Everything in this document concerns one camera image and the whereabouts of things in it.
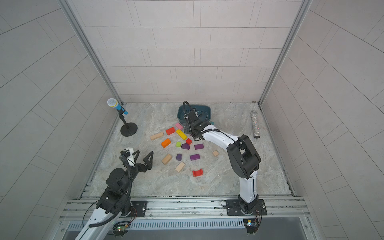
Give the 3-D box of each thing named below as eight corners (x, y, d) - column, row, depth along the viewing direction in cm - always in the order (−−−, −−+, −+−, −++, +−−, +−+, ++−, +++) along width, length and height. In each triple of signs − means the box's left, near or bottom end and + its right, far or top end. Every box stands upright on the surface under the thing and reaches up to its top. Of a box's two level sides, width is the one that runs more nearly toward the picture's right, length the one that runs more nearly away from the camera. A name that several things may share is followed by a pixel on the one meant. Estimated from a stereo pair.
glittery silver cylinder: (253, 138, 99) (255, 135, 96) (250, 113, 113) (252, 110, 110) (258, 138, 99) (260, 135, 96) (255, 114, 113) (257, 110, 110)
